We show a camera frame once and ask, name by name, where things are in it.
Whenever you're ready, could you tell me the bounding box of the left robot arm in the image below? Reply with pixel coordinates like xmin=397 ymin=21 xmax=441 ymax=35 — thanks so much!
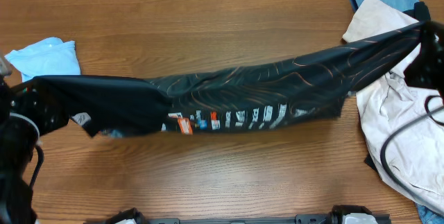
xmin=1 ymin=76 xmax=45 ymax=224

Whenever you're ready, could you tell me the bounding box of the folded light blue t-shirt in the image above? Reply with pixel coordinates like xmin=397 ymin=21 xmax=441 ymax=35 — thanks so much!
xmin=6 ymin=37 xmax=81 ymax=82

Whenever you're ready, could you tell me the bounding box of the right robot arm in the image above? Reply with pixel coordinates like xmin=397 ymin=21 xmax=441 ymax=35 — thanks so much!
xmin=404 ymin=21 xmax=443 ymax=94

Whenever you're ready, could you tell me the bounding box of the black orange-patterned jersey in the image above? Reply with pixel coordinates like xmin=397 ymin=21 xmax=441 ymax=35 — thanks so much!
xmin=14 ymin=23 xmax=422 ymax=137

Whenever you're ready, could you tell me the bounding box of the cream white shirt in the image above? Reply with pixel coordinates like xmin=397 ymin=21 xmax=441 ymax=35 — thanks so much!
xmin=341 ymin=0 xmax=444 ymax=214

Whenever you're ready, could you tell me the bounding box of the dark navy garment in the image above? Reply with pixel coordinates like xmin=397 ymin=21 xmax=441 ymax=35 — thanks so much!
xmin=404 ymin=1 xmax=431 ymax=21

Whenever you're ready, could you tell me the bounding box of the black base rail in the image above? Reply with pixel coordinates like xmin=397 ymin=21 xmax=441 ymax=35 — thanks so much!
xmin=87 ymin=205 xmax=392 ymax=224

